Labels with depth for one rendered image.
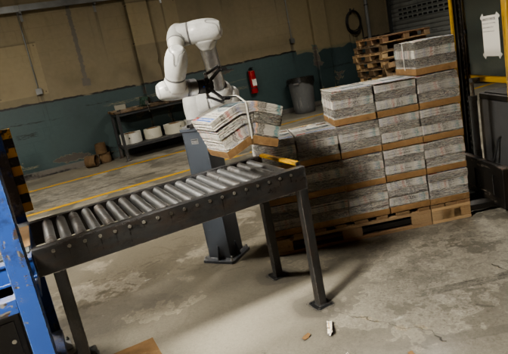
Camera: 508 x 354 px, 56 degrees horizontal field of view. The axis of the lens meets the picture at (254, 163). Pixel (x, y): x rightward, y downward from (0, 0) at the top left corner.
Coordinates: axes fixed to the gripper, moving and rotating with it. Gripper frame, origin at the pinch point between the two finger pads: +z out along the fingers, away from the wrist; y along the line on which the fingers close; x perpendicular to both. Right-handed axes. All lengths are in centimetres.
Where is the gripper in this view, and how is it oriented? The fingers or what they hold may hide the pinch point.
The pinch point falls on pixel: (232, 82)
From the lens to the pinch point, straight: 261.5
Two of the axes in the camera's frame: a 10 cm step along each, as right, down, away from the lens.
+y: 1.1, 9.7, 2.1
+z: 8.9, -1.9, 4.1
